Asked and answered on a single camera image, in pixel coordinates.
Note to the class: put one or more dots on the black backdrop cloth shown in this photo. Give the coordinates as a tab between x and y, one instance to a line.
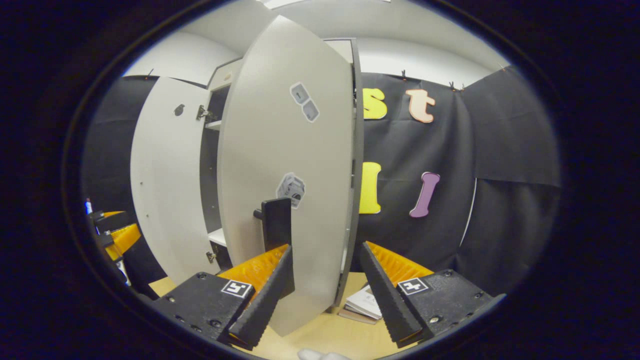
107	150
490	210

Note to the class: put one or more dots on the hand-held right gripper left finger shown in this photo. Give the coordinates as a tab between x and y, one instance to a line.
265	300

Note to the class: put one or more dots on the stack of paper booklets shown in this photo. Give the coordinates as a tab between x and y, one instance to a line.
365	302

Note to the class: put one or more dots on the white and grey cabinet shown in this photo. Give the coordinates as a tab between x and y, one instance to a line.
209	190

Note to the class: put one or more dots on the ceiling light panel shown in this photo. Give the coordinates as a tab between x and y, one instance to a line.
300	3

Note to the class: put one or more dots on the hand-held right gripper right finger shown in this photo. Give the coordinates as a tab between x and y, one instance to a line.
387	295

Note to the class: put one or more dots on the white cabinet door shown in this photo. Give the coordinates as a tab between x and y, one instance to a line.
165	190
280	150

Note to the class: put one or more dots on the metal door hinge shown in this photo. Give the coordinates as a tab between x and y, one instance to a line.
203	113
211	257

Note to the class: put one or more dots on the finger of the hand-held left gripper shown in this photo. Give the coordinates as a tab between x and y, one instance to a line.
107	222
122	239

